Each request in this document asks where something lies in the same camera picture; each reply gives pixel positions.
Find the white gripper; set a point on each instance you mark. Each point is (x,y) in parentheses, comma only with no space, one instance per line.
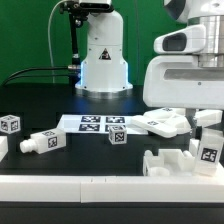
(177,77)

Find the white chair seat block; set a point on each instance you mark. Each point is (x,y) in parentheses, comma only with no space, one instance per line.
(168,162)

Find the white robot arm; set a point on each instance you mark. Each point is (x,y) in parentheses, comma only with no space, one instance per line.
(104,71)

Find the white chair back piece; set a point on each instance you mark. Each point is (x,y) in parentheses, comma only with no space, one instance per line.
(166,122)

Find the small white tag cube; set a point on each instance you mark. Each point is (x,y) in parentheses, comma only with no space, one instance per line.
(117,134)

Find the white tag sheet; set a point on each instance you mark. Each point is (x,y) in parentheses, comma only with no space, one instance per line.
(96,124)

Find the white tag cube far left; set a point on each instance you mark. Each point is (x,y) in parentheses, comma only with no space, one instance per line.
(10,124)

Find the white block left edge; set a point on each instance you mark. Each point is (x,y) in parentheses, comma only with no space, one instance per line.
(3,147)

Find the white right fence rail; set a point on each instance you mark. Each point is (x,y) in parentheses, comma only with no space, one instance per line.
(193,145)

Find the white fence rail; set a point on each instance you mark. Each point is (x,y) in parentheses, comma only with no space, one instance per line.
(193,145)
(21,188)

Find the white front fence rail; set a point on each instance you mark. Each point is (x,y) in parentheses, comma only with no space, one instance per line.
(21,188)

